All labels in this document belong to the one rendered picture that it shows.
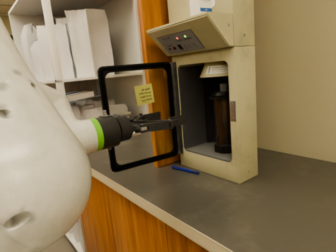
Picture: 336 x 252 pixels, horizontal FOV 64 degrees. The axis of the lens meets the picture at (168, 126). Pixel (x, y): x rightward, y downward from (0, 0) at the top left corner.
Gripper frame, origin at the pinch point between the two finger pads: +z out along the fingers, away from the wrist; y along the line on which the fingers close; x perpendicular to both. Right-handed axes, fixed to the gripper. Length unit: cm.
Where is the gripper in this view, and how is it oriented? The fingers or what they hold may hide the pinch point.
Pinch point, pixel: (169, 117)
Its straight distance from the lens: 91.0
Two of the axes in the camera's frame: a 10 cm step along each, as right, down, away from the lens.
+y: -6.2, -1.0, 7.8
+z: 7.8, -2.0, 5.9
